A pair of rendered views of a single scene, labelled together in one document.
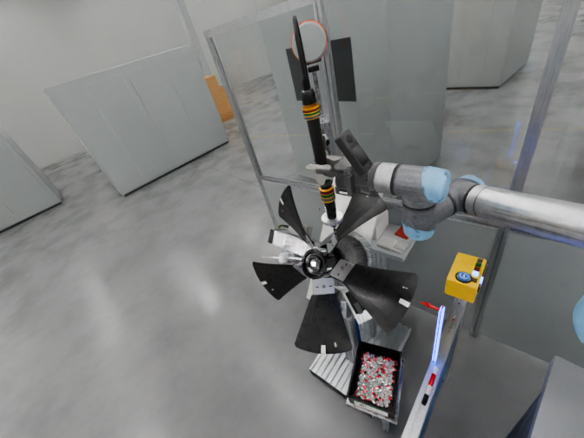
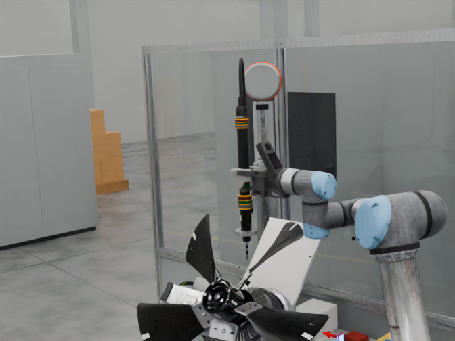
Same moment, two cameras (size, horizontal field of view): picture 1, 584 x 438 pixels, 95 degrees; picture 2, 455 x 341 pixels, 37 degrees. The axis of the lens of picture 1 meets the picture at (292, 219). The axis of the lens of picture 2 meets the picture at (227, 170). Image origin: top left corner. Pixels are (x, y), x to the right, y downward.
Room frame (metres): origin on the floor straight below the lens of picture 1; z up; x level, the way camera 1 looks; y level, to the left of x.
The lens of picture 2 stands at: (-1.39, 0.14, 2.01)
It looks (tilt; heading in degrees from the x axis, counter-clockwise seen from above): 10 degrees down; 354
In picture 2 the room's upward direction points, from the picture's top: 3 degrees counter-clockwise
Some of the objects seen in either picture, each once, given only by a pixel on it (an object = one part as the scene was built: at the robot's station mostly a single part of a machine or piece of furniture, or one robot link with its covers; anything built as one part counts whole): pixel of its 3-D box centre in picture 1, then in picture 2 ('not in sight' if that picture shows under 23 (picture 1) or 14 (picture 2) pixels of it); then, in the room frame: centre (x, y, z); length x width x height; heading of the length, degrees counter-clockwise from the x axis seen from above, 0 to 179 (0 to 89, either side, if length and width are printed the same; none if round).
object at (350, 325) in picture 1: (348, 330); not in sight; (0.86, -0.12, 0.45); 0.09 x 0.04 x 0.91; 41
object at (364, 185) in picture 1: (357, 176); (271, 181); (0.61, -0.20, 1.62); 0.12 x 0.08 x 0.09; 41
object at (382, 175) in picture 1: (387, 177); (293, 181); (0.55, -0.25, 1.62); 0.08 x 0.05 x 0.08; 131
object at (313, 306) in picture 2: (369, 222); (310, 318); (1.21, -0.44, 0.91); 0.17 x 0.16 x 0.11; 131
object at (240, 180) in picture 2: (319, 175); (239, 178); (0.67, -0.11, 1.62); 0.09 x 0.03 x 0.06; 51
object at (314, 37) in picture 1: (308, 42); (262, 81); (1.39, -0.31, 1.88); 0.17 x 0.15 x 0.16; 41
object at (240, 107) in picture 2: (321, 163); (244, 170); (0.69, -0.13, 1.64); 0.04 x 0.04 x 0.46
